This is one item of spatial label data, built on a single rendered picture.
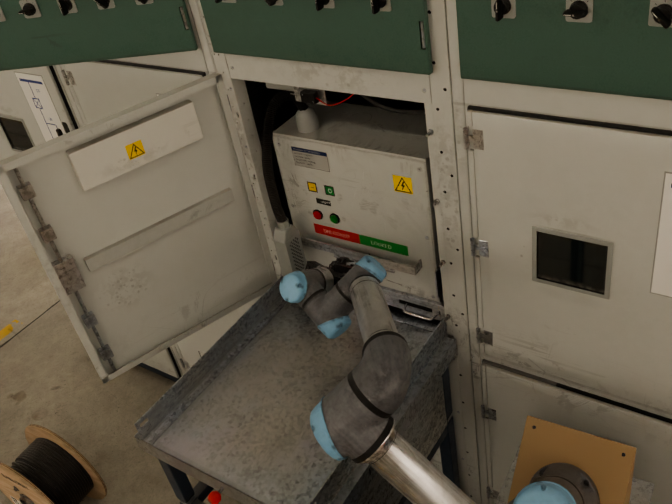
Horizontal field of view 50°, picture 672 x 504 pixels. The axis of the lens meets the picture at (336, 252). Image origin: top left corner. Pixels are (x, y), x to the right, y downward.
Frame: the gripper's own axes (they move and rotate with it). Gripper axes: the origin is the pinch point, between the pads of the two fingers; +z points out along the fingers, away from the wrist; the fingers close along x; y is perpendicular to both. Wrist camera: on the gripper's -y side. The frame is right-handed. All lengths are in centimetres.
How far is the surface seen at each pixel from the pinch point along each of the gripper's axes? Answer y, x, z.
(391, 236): 10.0, 11.9, -0.5
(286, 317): -21.6, -20.4, -0.8
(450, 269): 30.0, 7.5, -3.3
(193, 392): -28, -38, -33
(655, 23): 74, 66, -41
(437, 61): 31, 57, -32
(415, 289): 15.8, -3.3, 8.1
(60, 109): -113, 31, -17
